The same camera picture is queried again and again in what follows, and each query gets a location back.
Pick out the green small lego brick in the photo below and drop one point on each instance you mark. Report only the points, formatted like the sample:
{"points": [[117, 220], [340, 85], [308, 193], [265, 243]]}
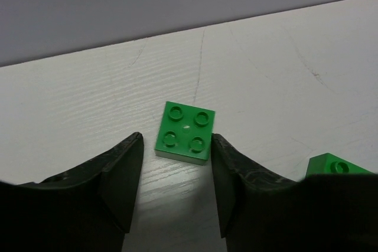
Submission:
{"points": [[185, 133]]}

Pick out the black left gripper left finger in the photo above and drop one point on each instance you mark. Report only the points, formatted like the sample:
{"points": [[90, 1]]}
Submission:
{"points": [[86, 208]]}

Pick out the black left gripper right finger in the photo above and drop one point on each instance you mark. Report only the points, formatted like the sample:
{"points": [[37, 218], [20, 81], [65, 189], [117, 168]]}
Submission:
{"points": [[260, 210]]}

